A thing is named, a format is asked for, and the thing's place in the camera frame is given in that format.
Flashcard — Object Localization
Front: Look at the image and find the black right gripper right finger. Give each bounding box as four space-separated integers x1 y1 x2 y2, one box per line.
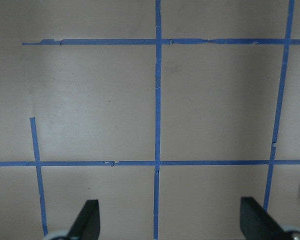
240 197 290 240

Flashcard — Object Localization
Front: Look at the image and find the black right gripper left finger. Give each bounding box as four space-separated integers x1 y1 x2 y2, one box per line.
65 199 101 240

